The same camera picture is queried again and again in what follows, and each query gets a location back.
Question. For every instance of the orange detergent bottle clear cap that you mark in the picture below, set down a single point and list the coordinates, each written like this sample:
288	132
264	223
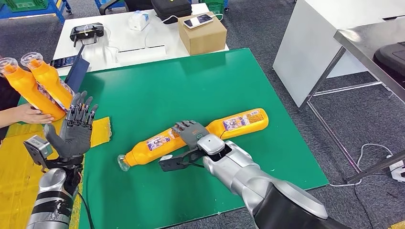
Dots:
25	91
50	82
142	155
253	124

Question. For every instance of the small white box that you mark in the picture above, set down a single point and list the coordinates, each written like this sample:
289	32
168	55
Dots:
138	21

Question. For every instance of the blue cart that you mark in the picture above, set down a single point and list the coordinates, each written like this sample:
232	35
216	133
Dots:
31	12

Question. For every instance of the blue cart frame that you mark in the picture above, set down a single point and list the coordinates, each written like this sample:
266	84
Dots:
104	2

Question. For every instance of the black chair seat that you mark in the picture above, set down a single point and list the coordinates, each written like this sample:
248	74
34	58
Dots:
392	61

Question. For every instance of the black smartphone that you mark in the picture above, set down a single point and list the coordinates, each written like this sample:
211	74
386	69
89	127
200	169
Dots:
63	61

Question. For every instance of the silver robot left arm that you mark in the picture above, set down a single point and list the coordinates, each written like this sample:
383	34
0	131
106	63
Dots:
50	202

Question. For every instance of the person's right hand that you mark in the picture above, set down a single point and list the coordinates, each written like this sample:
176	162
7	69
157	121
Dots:
34	115

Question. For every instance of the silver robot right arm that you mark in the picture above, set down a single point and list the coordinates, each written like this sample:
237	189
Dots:
253	183

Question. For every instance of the navy blue folded cover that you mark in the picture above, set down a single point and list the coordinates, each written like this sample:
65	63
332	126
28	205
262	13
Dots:
79	74

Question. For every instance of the white table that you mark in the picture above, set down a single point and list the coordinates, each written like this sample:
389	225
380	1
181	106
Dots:
126	34

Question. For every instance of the person's body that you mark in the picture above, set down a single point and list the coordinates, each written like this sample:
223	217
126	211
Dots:
8	94

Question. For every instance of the white smartphone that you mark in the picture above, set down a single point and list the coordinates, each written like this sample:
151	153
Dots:
198	21

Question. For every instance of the cardboard box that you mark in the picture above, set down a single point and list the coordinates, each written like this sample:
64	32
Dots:
205	41

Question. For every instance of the yellow tape patch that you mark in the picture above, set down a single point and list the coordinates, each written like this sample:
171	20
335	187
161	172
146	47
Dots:
15	183

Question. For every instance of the green table mat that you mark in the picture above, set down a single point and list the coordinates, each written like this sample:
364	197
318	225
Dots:
189	85

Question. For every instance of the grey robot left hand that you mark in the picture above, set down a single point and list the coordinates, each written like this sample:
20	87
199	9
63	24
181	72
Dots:
74	139

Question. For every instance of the stainless steel table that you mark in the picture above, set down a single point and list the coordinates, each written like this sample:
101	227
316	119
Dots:
367	41

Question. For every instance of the black office chair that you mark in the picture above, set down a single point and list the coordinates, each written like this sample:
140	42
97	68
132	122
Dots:
136	3

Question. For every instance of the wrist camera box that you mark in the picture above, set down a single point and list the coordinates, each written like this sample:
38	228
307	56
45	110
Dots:
38	150
177	162

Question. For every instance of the white cabinet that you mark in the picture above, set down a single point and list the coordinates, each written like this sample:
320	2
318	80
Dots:
303	50

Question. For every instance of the black remote controller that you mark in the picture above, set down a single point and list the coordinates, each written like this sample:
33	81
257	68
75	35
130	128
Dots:
87	31

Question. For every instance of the white floor power strip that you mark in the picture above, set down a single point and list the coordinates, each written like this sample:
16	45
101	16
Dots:
397	171

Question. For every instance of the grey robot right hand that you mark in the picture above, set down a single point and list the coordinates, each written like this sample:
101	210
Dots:
191	132

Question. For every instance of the green plastic crate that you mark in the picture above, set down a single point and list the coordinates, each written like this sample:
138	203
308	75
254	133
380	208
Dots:
25	3
213	5

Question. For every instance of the black zipper case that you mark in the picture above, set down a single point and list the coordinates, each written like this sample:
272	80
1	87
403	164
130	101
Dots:
171	9

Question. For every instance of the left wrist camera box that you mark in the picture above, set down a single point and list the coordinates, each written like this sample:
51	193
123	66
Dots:
38	150

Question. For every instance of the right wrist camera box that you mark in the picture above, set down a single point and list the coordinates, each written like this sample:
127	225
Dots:
177	162

